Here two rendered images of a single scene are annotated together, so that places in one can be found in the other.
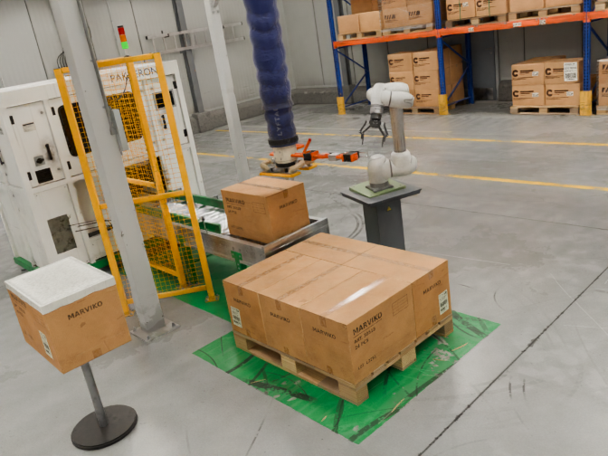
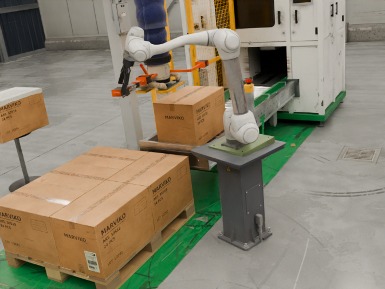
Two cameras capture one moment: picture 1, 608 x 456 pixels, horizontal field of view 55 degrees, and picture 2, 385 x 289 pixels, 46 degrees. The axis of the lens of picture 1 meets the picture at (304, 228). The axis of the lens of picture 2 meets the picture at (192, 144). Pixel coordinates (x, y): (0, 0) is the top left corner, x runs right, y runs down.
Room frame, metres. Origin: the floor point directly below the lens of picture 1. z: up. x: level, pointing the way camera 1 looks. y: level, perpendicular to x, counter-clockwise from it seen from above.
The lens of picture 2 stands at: (3.39, -3.52, 1.95)
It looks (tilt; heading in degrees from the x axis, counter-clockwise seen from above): 20 degrees down; 72
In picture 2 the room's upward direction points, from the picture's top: 7 degrees counter-clockwise
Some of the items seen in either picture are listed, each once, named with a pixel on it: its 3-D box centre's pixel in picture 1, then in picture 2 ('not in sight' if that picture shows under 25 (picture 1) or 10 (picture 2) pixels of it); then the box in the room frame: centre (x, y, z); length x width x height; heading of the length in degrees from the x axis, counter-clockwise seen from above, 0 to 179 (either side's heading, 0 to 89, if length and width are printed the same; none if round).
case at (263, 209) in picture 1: (265, 208); (191, 115); (4.66, 0.29, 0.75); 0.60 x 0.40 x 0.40; 41
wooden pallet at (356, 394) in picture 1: (340, 330); (106, 230); (3.67, -0.14, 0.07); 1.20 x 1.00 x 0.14; 40
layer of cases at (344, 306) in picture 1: (335, 296); (100, 200); (3.67, -0.14, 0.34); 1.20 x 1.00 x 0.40; 40
